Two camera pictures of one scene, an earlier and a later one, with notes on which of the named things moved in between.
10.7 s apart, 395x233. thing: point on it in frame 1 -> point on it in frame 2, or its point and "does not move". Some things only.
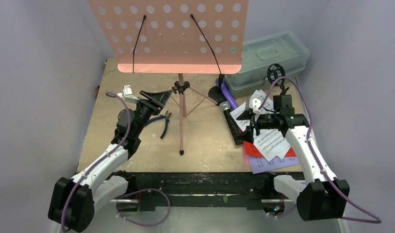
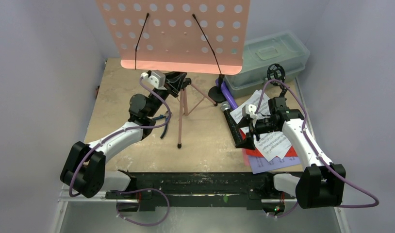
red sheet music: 252,151 does not move
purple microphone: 228,94 does not move
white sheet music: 271,143 does not move
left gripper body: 145,109 -> 168,88
